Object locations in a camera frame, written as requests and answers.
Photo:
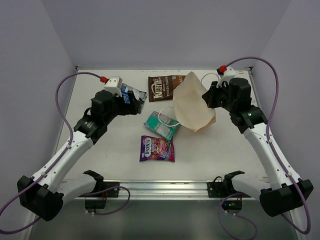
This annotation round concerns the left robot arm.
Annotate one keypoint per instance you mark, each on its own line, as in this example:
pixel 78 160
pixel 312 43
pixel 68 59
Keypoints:
pixel 45 192

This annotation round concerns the blue white snack packet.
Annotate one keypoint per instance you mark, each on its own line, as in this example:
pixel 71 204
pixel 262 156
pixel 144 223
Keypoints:
pixel 139 95

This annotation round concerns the right black controller box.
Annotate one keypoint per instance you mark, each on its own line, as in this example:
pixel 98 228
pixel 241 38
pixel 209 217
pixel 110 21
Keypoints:
pixel 234 206

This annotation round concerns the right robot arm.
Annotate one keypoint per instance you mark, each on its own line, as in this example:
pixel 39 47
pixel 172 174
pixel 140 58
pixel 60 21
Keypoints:
pixel 285 190

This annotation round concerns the dark brown snack packet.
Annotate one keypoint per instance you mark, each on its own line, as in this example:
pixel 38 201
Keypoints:
pixel 161 88

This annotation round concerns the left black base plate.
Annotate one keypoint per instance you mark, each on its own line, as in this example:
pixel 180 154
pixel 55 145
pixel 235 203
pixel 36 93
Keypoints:
pixel 114 189

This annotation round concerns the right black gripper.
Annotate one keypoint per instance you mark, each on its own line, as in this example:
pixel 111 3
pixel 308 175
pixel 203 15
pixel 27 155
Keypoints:
pixel 209 96

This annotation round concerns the teal Fox's mint bag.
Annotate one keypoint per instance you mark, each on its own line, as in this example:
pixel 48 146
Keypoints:
pixel 162 125

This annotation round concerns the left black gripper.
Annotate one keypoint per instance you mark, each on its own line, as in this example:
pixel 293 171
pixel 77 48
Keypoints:
pixel 129 106

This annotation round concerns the black controller box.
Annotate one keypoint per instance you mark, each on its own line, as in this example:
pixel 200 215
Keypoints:
pixel 94 204
pixel 234 206

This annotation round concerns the left black controller box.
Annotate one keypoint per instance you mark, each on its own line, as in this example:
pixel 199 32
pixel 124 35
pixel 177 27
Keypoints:
pixel 94 204

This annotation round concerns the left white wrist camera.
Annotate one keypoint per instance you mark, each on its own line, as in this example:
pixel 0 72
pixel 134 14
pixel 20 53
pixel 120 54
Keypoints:
pixel 112 84

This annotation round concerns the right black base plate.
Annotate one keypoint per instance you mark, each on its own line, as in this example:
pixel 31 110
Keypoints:
pixel 220 188

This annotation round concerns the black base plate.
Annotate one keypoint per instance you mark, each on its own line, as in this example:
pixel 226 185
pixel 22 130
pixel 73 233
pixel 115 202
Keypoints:
pixel 220 188
pixel 114 189

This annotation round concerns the brown paper bag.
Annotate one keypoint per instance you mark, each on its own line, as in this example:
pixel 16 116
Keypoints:
pixel 190 109

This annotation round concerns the purple Fox's candy bag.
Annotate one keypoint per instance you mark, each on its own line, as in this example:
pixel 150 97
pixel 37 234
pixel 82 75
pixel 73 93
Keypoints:
pixel 156 149

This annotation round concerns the aluminium mounting rail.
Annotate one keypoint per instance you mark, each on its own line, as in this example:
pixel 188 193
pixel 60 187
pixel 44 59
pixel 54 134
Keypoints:
pixel 165 189

